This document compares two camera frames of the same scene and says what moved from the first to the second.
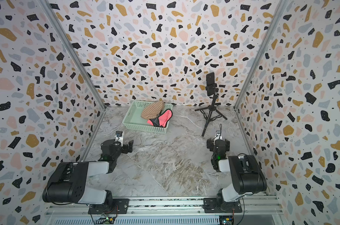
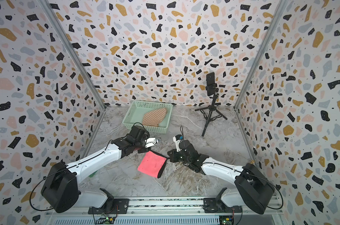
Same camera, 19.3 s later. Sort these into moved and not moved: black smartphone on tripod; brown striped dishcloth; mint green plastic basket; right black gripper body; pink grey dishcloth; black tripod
Moved: pink grey dishcloth; right black gripper body; brown striped dishcloth
Not moved: black smartphone on tripod; black tripod; mint green plastic basket
